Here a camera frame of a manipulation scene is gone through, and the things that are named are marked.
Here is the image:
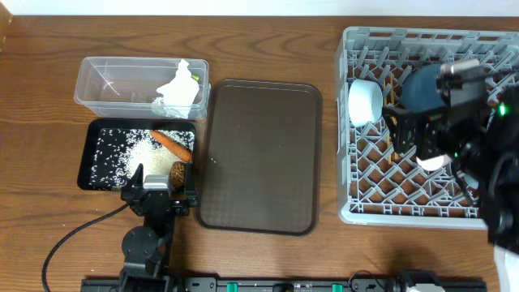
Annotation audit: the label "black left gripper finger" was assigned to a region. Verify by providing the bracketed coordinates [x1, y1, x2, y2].
[128, 163, 144, 191]
[184, 163, 197, 197]

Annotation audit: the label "brown shiitake mushroom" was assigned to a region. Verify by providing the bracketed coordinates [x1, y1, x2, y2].
[169, 161, 187, 189]

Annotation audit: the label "orange carrot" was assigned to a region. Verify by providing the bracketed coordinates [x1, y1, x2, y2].
[150, 131, 193, 163]

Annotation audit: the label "white rice grains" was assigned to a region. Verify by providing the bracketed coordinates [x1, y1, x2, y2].
[86, 128, 182, 191]

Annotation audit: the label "large blue bowl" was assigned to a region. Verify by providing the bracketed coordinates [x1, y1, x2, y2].
[400, 64, 445, 113]

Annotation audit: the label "small light blue bowl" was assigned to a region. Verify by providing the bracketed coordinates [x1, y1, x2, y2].
[348, 79, 384, 127]

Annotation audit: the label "aluminium foil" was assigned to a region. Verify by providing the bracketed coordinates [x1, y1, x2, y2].
[151, 97, 190, 118]

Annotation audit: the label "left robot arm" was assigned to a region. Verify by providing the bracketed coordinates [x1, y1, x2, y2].
[41, 162, 199, 291]

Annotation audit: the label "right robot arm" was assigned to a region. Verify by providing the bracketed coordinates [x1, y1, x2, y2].
[381, 59, 518, 291]

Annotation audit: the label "black waste tray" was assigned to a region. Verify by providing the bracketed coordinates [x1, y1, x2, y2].
[77, 118, 195, 190]

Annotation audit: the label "grey dishwasher rack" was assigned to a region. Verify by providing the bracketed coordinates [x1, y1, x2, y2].
[335, 27, 518, 230]

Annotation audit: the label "pink cup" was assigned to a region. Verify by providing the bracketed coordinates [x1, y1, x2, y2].
[416, 155, 452, 171]

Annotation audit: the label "brown plastic tray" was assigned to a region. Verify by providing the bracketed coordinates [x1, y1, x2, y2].
[197, 79, 322, 236]

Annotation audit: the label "clear plastic bin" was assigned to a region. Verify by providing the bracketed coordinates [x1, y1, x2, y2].
[74, 57, 211, 119]

